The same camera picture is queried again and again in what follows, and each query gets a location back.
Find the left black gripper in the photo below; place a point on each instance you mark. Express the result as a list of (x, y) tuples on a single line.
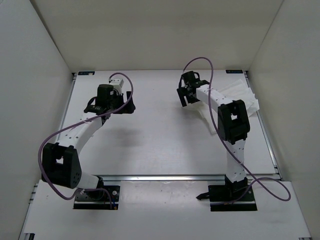
[(129, 108)]

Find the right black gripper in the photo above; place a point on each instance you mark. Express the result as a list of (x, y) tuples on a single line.
[(182, 92)]

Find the white pleated skirt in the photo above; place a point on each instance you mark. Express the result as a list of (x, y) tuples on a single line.
[(238, 90)]

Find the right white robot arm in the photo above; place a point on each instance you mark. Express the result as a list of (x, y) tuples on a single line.
[(232, 125)]

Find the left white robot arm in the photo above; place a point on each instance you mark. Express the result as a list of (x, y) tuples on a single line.
[(60, 161)]

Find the right blue corner label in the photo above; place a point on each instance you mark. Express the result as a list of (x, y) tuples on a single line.
[(234, 71)]

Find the blue corner label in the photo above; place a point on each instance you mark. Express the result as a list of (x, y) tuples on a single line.
[(234, 71), (86, 73)]

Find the left blue corner label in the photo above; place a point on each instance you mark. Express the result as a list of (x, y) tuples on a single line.
[(86, 73)]

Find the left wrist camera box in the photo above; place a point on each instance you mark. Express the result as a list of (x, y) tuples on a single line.
[(117, 82)]

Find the aluminium front rail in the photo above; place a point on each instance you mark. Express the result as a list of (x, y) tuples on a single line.
[(164, 178)]

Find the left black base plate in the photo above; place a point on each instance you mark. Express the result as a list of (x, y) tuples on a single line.
[(98, 200)]

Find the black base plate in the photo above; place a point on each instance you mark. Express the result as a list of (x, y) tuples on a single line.
[(222, 200), (98, 200)]

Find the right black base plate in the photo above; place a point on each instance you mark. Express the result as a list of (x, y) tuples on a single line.
[(222, 200)]

